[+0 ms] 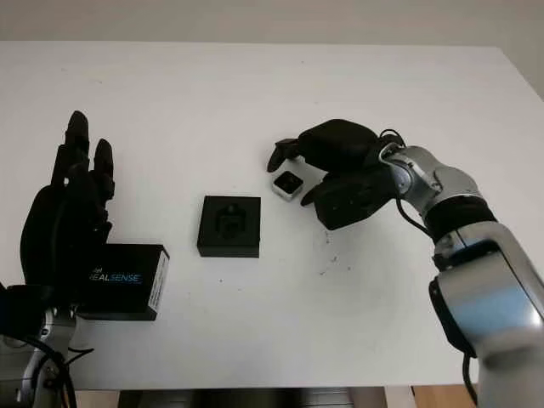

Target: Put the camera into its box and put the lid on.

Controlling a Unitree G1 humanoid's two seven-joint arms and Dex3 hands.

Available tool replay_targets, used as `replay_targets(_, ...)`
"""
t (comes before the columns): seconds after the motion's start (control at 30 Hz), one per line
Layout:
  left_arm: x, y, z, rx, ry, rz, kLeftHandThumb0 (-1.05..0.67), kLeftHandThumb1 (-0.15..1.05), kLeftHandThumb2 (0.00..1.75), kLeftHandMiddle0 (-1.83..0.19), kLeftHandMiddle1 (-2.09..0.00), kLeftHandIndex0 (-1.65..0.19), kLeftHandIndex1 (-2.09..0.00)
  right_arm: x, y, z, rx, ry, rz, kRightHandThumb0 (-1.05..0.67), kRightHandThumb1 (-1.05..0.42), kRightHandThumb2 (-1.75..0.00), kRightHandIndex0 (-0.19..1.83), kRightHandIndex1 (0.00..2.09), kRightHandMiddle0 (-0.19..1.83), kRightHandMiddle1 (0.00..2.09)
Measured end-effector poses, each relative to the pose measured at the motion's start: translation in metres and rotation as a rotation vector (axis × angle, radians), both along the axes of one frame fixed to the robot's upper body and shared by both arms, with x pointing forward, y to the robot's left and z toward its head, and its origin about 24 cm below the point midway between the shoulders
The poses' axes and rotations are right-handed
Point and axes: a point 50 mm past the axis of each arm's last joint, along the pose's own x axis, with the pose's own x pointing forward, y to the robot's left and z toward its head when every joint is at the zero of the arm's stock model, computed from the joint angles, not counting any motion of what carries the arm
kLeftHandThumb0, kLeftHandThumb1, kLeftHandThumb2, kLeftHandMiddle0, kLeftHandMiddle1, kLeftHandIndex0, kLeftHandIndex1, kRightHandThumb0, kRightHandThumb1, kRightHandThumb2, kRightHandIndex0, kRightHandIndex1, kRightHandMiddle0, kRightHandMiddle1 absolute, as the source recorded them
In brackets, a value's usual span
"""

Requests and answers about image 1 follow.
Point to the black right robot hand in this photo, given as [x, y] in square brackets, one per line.
[340, 144]

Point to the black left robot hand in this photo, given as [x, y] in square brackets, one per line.
[59, 229]

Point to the small silver depth camera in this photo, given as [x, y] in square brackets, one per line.
[285, 186]

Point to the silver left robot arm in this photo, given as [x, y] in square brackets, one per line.
[38, 365]

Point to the black RealSense box lid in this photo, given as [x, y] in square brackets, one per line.
[123, 280]

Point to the black foam-lined box base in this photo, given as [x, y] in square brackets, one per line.
[229, 242]

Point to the dark grey robot torso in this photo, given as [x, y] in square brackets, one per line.
[234, 398]

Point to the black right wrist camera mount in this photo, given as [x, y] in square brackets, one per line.
[353, 200]

